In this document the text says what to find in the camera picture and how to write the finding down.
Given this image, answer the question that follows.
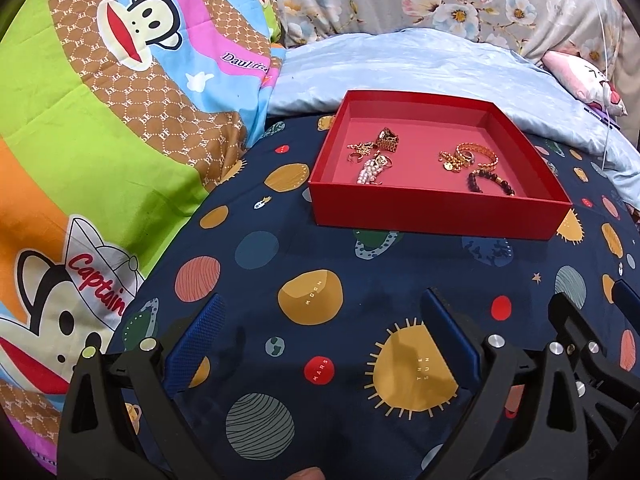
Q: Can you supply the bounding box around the left hand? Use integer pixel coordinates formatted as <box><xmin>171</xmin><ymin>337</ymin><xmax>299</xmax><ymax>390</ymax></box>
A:
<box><xmin>286</xmin><ymin>467</ymin><xmax>326</xmax><ymax>480</ymax></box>

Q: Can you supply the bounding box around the gold twisted bangle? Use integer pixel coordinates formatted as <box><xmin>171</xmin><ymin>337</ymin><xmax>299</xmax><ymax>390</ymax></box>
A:
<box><xmin>456</xmin><ymin>142</ymin><xmax>499</xmax><ymax>171</ymax></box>

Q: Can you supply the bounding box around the dark beaded bracelet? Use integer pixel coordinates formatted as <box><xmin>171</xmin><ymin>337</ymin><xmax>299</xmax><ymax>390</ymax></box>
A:
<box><xmin>466</xmin><ymin>167</ymin><xmax>516</xmax><ymax>198</ymax></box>

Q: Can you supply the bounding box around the pink cartoon plush cushion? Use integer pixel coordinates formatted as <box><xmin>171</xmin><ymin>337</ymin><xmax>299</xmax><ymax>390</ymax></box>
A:
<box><xmin>541</xmin><ymin>51</ymin><xmax>627</xmax><ymax>117</ymax></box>

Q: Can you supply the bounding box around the red jewelry tray box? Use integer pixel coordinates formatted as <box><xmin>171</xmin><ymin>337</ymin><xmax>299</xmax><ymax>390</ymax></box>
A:
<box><xmin>309</xmin><ymin>90</ymin><xmax>572</xmax><ymax>240</ymax></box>

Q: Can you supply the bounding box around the gold hoop earring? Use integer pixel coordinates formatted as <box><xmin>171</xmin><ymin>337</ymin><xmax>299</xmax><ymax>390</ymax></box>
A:
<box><xmin>347</xmin><ymin>142</ymin><xmax>376</xmax><ymax>162</ymax></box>

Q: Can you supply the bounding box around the pearl cluster earring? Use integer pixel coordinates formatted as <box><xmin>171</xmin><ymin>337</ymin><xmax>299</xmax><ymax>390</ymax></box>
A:
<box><xmin>356</xmin><ymin>154</ymin><xmax>393</xmax><ymax>185</ymax></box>

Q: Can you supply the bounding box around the grey floral blanket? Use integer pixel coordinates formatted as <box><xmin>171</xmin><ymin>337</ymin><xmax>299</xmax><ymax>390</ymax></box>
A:
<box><xmin>277</xmin><ymin>0</ymin><xmax>625</xmax><ymax>70</ymax></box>

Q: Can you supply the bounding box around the gold ornate earring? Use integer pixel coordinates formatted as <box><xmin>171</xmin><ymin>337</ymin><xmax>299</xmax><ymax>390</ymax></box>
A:
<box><xmin>374</xmin><ymin>128</ymin><xmax>399</xmax><ymax>153</ymax></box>

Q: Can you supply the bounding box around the gold chain necklace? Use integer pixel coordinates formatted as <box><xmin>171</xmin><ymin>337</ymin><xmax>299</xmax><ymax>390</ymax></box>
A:
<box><xmin>438</xmin><ymin>149</ymin><xmax>467</xmax><ymax>174</ymax></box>

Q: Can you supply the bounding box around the navy planet print sheet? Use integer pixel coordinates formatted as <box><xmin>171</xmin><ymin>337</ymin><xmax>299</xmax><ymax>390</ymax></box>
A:
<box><xmin>111</xmin><ymin>116</ymin><xmax>639</xmax><ymax>479</ymax></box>

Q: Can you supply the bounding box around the light blue pillow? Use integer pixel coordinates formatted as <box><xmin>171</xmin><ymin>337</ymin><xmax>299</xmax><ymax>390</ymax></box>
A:
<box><xmin>268</xmin><ymin>28</ymin><xmax>639</xmax><ymax>206</ymax></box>

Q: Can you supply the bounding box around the colourful monkey cartoon quilt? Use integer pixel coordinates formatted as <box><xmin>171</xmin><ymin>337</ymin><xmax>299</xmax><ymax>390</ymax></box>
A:
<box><xmin>1</xmin><ymin>0</ymin><xmax>283</xmax><ymax>478</ymax></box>

